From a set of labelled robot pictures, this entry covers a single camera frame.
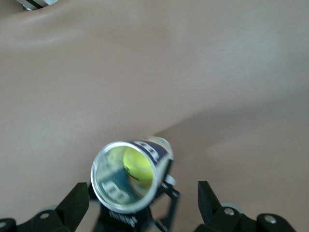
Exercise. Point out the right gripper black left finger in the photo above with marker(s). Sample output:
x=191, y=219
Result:
x=48, y=221

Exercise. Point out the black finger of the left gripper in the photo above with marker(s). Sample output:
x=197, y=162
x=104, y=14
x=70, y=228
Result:
x=170, y=212

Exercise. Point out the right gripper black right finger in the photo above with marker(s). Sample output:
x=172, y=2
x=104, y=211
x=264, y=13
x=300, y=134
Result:
x=229, y=220

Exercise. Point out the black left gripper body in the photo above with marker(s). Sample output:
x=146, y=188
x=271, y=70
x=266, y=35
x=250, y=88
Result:
x=120, y=222

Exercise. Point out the clear tennis ball can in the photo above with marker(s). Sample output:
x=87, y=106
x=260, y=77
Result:
x=113, y=191

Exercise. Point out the yellow tennis ball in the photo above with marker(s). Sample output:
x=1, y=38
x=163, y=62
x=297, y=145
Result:
x=138, y=166

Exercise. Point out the brown table mat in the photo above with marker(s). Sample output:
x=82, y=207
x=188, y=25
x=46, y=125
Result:
x=169, y=72

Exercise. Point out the aluminium bracket with profile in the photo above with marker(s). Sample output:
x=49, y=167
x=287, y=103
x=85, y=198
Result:
x=36, y=3

